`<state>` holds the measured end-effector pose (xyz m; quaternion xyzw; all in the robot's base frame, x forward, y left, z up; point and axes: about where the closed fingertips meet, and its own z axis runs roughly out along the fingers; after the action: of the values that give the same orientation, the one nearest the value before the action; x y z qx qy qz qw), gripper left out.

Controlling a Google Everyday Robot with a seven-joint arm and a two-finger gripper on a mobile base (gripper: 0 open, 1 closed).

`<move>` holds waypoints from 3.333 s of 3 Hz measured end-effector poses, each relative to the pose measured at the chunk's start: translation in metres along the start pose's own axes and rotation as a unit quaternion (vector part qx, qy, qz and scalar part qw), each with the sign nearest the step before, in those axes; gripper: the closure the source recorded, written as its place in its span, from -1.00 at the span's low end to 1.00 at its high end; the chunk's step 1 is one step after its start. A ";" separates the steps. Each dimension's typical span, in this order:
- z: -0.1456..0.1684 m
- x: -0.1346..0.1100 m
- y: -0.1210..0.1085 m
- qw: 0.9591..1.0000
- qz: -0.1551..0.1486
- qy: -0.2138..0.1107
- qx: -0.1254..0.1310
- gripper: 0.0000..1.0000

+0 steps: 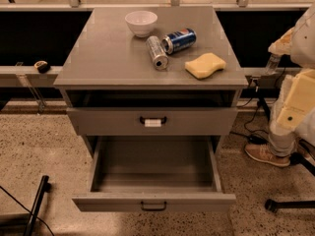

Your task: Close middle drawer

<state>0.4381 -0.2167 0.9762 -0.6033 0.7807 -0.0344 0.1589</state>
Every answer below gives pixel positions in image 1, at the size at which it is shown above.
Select grey drawer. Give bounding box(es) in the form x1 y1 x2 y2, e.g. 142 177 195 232
73 136 236 212
67 107 237 136

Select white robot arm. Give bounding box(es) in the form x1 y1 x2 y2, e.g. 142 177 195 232
268 4 315 131

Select grey drawer cabinet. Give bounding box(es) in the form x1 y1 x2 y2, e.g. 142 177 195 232
54 6 247 152

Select upper grey drawer front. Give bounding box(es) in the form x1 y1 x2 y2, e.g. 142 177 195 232
67 107 237 136

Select clear plastic water bottle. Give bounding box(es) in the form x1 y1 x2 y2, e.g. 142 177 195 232
266 54 282 75

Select yellow sponge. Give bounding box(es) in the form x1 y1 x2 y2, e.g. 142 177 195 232
185 53 226 80

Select person leg light trousers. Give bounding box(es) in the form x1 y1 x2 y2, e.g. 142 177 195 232
268 75 295 157

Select blue pepsi can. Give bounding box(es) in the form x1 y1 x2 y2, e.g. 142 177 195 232
161 29 197 54

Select tan sneaker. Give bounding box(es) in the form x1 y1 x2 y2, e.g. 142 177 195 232
244 144 290 167

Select silver soda can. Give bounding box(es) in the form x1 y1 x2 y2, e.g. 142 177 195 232
146 35 168 71

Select white ceramic bowl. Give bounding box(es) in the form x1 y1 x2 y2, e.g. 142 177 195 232
125 11 158 37

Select black chair base leg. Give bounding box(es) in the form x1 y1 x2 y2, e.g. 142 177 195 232
265 199 315 213

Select small black yellow tape measure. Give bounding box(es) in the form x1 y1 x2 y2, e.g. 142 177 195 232
34 61 50 74

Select black metal stand left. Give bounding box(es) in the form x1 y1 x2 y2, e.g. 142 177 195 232
23 175 51 236

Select black power adapter with cables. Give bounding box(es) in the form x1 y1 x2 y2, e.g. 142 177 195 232
231 79 271 145

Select black floor cable left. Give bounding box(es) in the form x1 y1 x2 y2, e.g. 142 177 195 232
0 185 55 236

